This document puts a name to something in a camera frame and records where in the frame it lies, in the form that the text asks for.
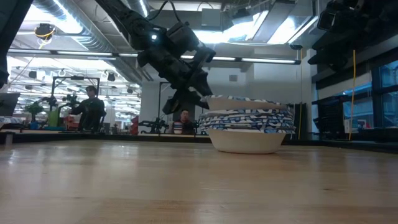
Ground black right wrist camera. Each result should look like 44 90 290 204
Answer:
317 9 338 31

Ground black storage rack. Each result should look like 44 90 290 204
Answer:
312 96 345 141

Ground silver ceiling air duct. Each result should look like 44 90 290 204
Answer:
30 0 153 83

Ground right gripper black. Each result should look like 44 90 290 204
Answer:
307 0 383 72

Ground blue tinted window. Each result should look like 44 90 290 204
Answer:
343 60 398 130

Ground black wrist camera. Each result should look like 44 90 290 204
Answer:
317 9 338 31
167 21 200 52

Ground blue patterned white paper bowl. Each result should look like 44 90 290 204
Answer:
201 94 289 111
203 108 295 118
200 128 296 134
199 126 296 132
201 129 296 155

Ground grey computer monitor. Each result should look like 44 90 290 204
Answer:
0 92 21 118

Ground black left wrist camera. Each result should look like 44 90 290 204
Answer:
167 21 200 52

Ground bright ceiling light panel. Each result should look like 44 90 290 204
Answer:
267 15 320 45
194 9 269 44

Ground long ceiling light bar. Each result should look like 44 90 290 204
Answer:
180 55 302 65
7 49 138 58

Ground blue white patterned item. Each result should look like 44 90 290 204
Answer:
0 116 23 124

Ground green container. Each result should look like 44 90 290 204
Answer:
47 108 60 128

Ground black ceiling cable reel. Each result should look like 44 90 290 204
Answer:
34 23 57 42

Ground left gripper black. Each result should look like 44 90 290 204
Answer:
136 43 216 116

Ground person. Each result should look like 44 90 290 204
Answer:
172 108 196 135
68 85 107 132

